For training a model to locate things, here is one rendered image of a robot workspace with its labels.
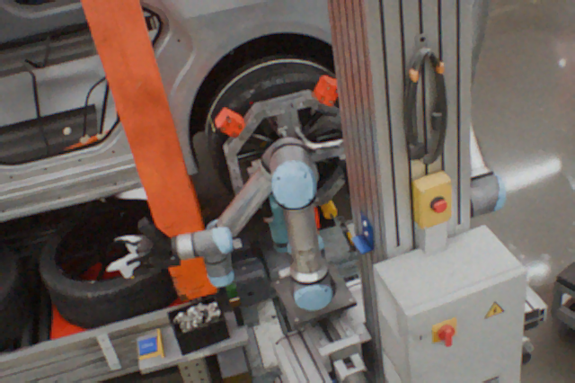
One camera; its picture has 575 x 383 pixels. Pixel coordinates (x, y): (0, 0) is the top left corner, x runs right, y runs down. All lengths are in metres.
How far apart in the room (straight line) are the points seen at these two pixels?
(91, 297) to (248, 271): 0.67
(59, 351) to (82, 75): 1.43
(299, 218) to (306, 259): 0.16
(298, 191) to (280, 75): 1.09
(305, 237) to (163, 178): 0.72
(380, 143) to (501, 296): 0.52
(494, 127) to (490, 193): 2.18
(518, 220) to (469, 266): 2.05
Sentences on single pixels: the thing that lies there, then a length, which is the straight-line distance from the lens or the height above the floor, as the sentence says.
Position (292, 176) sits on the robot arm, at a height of 1.45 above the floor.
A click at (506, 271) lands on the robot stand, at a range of 1.98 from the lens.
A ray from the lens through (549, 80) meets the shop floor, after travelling 5.18.
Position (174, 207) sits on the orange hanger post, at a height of 0.99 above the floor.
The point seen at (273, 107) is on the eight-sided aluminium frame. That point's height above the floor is 1.12.
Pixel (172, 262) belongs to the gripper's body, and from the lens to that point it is 2.21.
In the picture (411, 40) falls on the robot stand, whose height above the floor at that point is 1.84.
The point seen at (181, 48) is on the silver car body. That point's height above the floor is 1.33.
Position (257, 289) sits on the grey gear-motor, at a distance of 3.27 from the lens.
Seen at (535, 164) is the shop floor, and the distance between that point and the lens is 4.40.
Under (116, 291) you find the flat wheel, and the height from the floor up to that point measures 0.50.
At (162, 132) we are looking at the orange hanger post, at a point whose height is 1.30.
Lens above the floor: 2.61
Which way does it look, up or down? 37 degrees down
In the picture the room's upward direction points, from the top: 10 degrees counter-clockwise
